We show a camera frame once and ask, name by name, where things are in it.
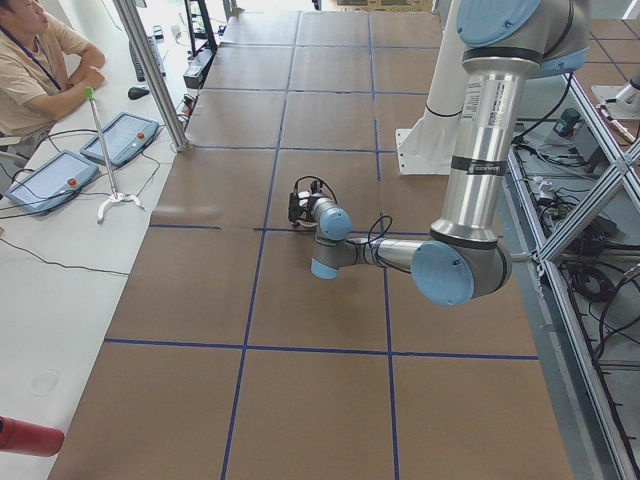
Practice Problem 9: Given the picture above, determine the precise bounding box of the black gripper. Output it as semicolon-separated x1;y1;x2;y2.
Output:
288;175;325;228

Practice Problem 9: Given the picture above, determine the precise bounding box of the white smiley face mug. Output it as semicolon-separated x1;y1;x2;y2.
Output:
298;191;312;212

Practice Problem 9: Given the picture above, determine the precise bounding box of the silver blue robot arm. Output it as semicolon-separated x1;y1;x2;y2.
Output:
289;1;591;306

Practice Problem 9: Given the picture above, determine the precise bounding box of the green tipped metal stand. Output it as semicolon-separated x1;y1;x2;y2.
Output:
85;87;145;225

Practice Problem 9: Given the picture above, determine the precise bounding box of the far blue teach pendant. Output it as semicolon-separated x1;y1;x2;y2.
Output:
101;112;160;168

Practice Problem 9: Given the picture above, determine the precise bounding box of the blue teach pendant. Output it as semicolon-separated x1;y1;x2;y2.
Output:
5;150;99;214
101;112;160;168

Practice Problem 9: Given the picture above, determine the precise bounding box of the black computer mouse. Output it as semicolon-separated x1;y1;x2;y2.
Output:
127;86;150;100

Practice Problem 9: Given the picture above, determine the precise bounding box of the near blue teach pendant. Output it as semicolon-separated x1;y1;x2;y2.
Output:
5;150;99;214

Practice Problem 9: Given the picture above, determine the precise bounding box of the seated person in beige shirt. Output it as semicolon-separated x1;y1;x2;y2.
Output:
1;1;106;137

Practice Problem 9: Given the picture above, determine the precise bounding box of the red bottle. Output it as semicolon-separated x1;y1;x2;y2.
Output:
1;417;65;457

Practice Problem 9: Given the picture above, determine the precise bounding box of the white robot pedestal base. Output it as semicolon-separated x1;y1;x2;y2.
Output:
396;0;468;175

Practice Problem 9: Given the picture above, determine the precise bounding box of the grey aluminium frame post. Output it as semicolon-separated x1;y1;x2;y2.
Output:
113;0;189;152

